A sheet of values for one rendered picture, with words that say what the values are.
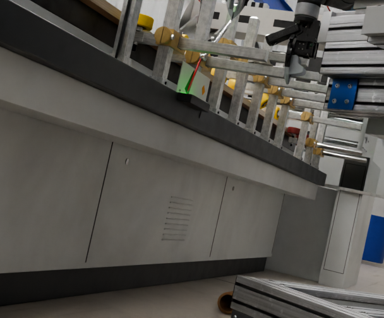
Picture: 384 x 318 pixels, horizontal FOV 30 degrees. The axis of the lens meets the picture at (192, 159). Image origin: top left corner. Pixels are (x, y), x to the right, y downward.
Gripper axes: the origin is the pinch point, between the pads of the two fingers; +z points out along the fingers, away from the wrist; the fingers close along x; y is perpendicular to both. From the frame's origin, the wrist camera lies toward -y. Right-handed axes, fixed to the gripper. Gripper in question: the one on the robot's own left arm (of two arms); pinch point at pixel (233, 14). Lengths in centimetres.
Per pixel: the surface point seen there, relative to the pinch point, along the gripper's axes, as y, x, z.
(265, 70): 5.3, 13.9, 16.6
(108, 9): 26.7, -35.5, 12.7
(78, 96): 63, -32, 43
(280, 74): 7.1, 18.6, 16.9
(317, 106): -115, 49, 6
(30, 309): 29, -38, 101
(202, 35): 1.8, -8.3, 8.9
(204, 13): 1.5, -9.0, 1.9
